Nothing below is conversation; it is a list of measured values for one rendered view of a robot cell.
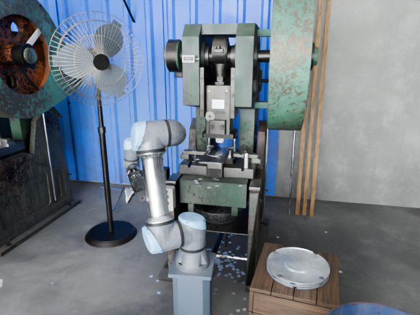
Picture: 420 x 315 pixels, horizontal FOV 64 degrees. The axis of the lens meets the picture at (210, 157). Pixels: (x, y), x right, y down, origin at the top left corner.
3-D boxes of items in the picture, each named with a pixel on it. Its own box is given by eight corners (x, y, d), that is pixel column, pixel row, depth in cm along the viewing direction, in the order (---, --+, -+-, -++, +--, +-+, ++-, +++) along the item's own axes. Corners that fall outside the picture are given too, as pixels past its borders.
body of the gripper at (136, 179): (128, 180, 155) (124, 169, 165) (133, 195, 159) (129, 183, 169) (144, 175, 157) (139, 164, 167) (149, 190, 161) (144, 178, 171)
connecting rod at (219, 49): (228, 98, 189) (229, 34, 180) (207, 98, 192) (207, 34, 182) (233, 94, 209) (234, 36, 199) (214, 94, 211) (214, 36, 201)
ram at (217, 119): (229, 135, 193) (230, 83, 184) (204, 134, 196) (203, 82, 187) (233, 129, 209) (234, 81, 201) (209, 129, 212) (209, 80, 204)
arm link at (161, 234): (185, 250, 137) (169, 117, 135) (150, 259, 130) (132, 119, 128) (176, 244, 148) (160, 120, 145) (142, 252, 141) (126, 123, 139)
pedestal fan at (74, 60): (132, 259, 230) (114, 5, 184) (48, 248, 242) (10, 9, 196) (182, 190, 346) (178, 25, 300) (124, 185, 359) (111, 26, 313)
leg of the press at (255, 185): (264, 294, 196) (272, 145, 170) (244, 292, 198) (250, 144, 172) (269, 221, 282) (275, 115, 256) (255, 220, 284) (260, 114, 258)
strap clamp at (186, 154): (205, 160, 211) (205, 144, 208) (179, 158, 214) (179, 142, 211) (207, 157, 216) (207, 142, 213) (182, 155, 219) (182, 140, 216)
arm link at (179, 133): (194, 114, 140) (161, 136, 184) (169, 115, 135) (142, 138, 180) (198, 141, 139) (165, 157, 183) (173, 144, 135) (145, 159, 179)
